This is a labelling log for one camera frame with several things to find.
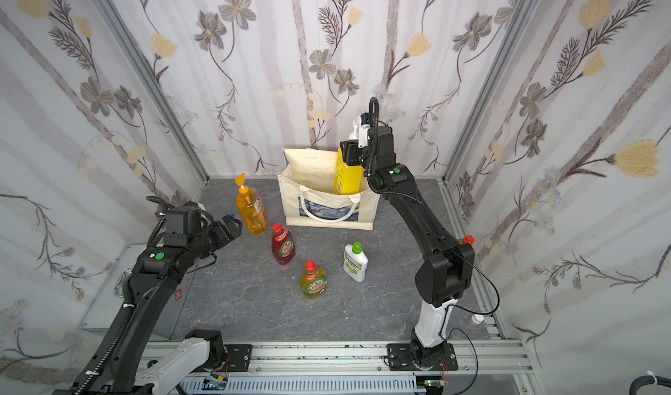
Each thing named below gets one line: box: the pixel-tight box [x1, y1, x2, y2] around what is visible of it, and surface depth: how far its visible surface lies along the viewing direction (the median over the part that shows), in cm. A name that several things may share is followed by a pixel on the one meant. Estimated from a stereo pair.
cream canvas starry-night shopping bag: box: [277, 147, 381, 231], surface depth 92 cm
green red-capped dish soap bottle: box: [300, 260, 328, 300], surface depth 80 cm
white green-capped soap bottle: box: [343, 241, 369, 283], surface depth 81 cm
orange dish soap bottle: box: [235, 173, 269, 236], surface depth 94 cm
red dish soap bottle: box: [271, 222, 296, 266], surface depth 87 cm
